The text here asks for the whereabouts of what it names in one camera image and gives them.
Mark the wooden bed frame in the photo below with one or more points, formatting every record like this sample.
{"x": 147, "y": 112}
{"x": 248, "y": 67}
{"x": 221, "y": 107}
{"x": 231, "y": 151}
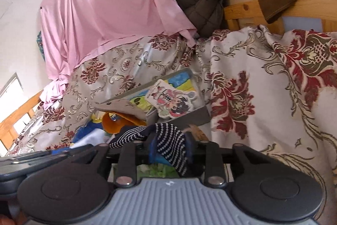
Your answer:
{"x": 244, "y": 8}

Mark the pink cloth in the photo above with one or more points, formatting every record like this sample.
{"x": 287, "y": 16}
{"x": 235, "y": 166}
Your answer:
{"x": 105, "y": 8}

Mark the floral bedspread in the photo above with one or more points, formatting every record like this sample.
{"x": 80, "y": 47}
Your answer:
{"x": 263, "y": 109}

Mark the cartoon print soft pillow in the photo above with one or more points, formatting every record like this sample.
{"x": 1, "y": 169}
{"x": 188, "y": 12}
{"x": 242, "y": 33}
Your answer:
{"x": 171, "y": 101}

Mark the grey beige cloth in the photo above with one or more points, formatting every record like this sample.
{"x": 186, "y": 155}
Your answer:
{"x": 126, "y": 107}

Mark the green print plastic bag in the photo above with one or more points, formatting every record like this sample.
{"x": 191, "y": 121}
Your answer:
{"x": 155, "y": 171}

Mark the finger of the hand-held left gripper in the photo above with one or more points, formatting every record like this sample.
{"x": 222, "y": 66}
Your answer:
{"x": 76, "y": 151}

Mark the navy white striped sock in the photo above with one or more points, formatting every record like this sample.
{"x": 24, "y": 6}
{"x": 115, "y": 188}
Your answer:
{"x": 171, "y": 143}

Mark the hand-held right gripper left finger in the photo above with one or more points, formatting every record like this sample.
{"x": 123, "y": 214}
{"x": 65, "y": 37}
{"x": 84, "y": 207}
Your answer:
{"x": 126, "y": 161}

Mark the wooden railing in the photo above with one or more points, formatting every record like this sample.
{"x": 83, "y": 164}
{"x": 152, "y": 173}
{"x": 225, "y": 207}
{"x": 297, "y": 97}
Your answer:
{"x": 15, "y": 119}

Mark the orange cloth roll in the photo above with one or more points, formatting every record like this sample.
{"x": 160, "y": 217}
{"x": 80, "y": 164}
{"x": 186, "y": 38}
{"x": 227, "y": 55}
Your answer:
{"x": 113, "y": 122}

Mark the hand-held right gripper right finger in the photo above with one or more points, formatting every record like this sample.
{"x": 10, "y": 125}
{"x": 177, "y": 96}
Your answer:
{"x": 214, "y": 161}

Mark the teal wall decoration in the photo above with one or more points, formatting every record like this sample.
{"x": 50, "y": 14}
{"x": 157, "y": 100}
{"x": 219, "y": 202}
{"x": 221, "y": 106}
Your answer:
{"x": 39, "y": 43}

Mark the grey cartoon-lined storage box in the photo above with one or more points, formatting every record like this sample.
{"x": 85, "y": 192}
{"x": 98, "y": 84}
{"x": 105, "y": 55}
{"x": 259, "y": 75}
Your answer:
{"x": 194, "y": 115}

